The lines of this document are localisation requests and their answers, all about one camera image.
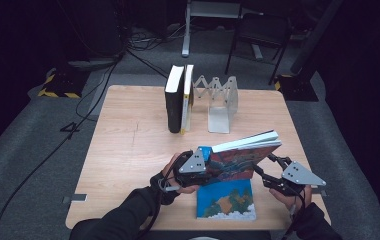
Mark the grey metal desk frame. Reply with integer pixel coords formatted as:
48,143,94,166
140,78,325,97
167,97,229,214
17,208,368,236
181,0,266,59

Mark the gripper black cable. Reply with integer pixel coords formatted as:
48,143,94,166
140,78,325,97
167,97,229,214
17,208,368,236
279,186,307,240
137,151,194,240

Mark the bundle of floor cables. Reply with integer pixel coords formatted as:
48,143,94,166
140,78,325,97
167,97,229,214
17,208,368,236
124,22,187,80

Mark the yellow picture book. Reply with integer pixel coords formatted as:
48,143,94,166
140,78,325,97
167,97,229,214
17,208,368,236
179,64,195,136

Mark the metal expandable book rack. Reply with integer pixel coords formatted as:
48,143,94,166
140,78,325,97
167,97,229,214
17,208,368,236
192,74,240,134

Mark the black folding chair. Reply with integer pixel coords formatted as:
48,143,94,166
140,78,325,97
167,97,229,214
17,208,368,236
224,12,294,86

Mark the person's left hand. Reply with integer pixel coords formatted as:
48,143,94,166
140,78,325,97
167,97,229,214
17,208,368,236
161,152,201,195

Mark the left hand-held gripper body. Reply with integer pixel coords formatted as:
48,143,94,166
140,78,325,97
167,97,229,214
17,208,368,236
172,148,220,189

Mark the dark slanted post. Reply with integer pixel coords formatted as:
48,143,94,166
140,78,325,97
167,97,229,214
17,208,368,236
289,0,345,76

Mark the blue paperback book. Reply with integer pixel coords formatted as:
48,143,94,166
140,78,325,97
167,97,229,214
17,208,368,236
195,145,258,222

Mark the long black floor cable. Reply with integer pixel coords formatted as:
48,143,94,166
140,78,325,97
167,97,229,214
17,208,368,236
0,49,126,240

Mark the red illustrated book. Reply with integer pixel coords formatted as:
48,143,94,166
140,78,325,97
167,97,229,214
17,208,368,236
206,129,283,184

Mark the dark equipment cabinet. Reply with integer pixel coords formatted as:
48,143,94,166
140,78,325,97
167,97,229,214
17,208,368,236
57,0,126,71

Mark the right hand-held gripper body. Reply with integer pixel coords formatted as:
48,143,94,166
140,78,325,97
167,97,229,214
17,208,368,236
267,161,328,198

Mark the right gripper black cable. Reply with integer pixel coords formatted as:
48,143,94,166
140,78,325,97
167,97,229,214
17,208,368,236
279,186,307,240

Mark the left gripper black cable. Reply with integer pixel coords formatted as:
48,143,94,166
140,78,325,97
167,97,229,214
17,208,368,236
137,151,194,240

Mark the black hardcover book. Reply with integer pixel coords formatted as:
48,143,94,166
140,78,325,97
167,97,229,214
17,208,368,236
164,64,186,135

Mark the person's right hand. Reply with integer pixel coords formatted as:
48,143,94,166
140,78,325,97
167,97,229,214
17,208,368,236
268,184,314,213

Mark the black yellow striped base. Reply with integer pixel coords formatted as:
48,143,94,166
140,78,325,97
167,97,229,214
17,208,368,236
273,73,320,103
37,68,91,100

